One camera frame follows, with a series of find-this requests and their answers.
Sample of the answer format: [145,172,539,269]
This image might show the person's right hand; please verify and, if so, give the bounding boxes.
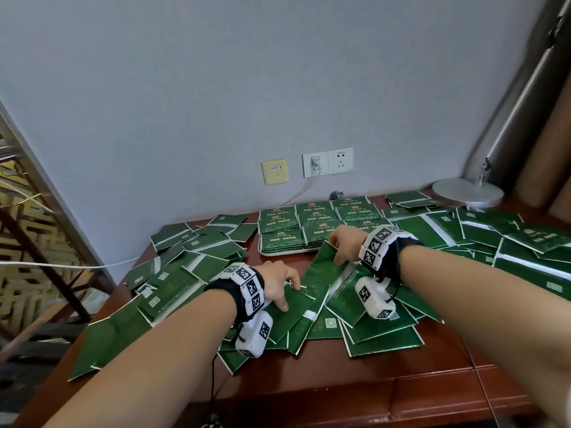
[327,226,368,267]

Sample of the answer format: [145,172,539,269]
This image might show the person's left hand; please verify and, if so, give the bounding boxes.
[255,261,302,313]

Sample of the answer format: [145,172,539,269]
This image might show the green packet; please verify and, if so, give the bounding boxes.
[267,284,317,344]
[302,240,354,303]

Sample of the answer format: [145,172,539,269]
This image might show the person's right forearm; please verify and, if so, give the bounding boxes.
[398,245,571,428]

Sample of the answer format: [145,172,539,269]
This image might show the person's left forearm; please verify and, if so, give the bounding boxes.
[42,287,239,428]

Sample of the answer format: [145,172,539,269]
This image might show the black wristband with marker cubes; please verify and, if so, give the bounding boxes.
[206,263,266,324]
[359,225,424,282]

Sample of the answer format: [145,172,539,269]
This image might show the tidy rows of green packets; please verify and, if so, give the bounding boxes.
[258,196,385,255]

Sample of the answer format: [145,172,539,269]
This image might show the white tray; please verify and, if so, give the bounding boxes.
[257,198,385,258]

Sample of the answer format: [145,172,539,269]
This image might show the pile of scattered green packets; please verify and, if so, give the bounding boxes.
[67,190,571,380]

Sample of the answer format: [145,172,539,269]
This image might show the silver desk lamp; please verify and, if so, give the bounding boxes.
[431,0,571,208]

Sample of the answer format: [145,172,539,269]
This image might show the brown wooden table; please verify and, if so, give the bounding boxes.
[13,188,571,428]

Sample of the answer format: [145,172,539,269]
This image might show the gold lattice screen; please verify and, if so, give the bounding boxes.
[0,133,114,353]

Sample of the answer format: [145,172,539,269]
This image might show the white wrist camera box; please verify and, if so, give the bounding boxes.
[354,276,398,321]
[235,309,274,359]

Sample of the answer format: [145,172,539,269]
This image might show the white wall socket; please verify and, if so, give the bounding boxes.
[328,147,355,175]
[302,151,330,179]

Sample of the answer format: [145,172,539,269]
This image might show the white charger with cable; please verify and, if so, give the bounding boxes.
[274,157,323,209]

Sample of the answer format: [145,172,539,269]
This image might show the thin black cable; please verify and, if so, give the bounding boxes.
[209,323,245,428]

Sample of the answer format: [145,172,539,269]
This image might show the beige wall socket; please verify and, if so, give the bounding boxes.
[261,159,290,187]

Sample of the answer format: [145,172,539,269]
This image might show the thin white cable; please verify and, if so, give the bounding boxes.
[0,257,140,270]

